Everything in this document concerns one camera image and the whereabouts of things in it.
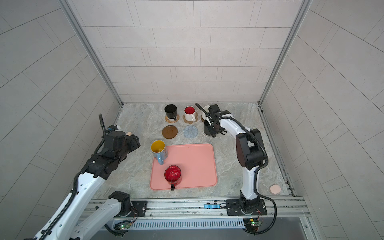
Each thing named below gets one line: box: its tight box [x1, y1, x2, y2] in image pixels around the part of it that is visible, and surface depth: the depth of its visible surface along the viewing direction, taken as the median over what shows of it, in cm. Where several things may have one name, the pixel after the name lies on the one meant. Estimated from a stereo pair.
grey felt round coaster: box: [183, 125, 198, 139], surface depth 101 cm
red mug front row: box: [164, 165, 182, 191], surface depth 77 cm
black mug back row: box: [164, 104, 178, 121], surface depth 103 cm
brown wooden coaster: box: [162, 125, 178, 139], surface depth 101 cm
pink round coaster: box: [270, 184, 281, 194], surface depth 78 cm
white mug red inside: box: [184, 105, 196, 122], surface depth 104 cm
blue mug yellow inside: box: [150, 139, 168, 165], surface depth 84 cm
